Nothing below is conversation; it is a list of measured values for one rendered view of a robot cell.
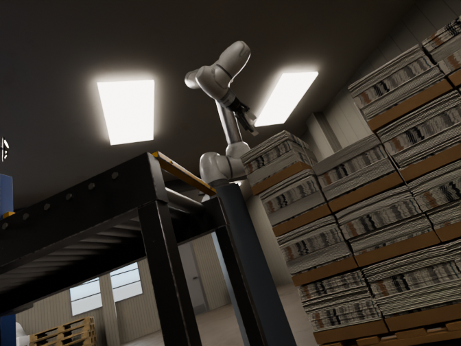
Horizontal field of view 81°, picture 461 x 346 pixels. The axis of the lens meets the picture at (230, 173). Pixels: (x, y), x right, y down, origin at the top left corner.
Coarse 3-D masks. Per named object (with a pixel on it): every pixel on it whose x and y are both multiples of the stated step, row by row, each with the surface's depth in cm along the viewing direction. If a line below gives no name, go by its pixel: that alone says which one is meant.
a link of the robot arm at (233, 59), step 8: (232, 48) 124; (240, 48) 124; (248, 48) 126; (224, 56) 125; (232, 56) 124; (240, 56) 125; (248, 56) 128; (216, 64) 128; (224, 64) 124; (232, 64) 124; (240, 64) 126; (232, 72) 126; (192, 80) 163
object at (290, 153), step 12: (288, 132) 136; (264, 144) 138; (276, 144) 134; (288, 144) 131; (252, 156) 141; (264, 156) 138; (276, 156) 134; (288, 156) 131; (300, 156) 135; (252, 168) 141; (264, 168) 137; (276, 168) 133; (252, 180) 140
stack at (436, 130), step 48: (384, 144) 106; (432, 144) 97; (288, 192) 126; (336, 192) 114; (384, 192) 107; (432, 192) 96; (288, 240) 124; (336, 240) 112; (384, 240) 102; (336, 288) 111; (384, 288) 101; (432, 288) 92; (384, 336) 109; (432, 336) 90
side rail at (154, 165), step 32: (128, 160) 63; (64, 192) 65; (96, 192) 63; (128, 192) 60; (160, 192) 60; (0, 224) 68; (32, 224) 65; (64, 224) 63; (96, 224) 60; (0, 256) 66; (32, 256) 65
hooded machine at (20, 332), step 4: (16, 324) 649; (16, 328) 637; (20, 328) 651; (16, 332) 627; (20, 332) 641; (24, 332) 658; (16, 336) 618; (20, 336) 631; (24, 336) 636; (28, 336) 654; (16, 340) 610; (20, 340) 616; (24, 340) 633; (28, 340) 650; (16, 344) 607; (20, 344) 612; (24, 344) 628; (28, 344) 646
